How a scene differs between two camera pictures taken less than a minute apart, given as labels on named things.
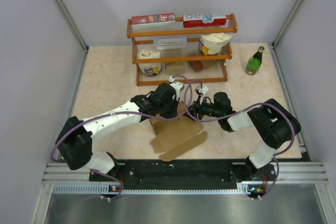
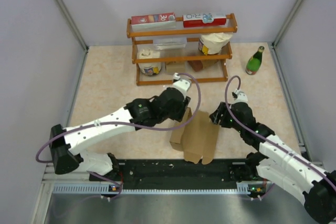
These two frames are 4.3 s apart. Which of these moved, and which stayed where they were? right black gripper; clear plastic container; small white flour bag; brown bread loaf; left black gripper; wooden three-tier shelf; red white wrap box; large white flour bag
Moved: left black gripper; right black gripper
Stayed: wooden three-tier shelf; large white flour bag; red white wrap box; brown bread loaf; small white flour bag; clear plastic container
